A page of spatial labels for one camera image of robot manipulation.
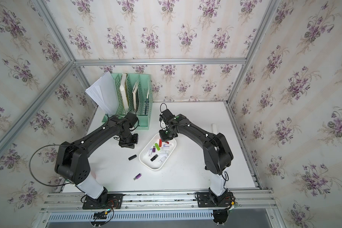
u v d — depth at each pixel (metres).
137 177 0.82
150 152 0.90
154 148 0.93
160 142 0.96
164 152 0.91
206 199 0.74
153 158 0.88
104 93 0.97
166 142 0.95
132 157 0.89
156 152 0.91
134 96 0.99
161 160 0.86
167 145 0.95
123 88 0.93
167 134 0.75
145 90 1.14
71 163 0.44
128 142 0.74
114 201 0.73
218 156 0.48
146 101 1.23
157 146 0.93
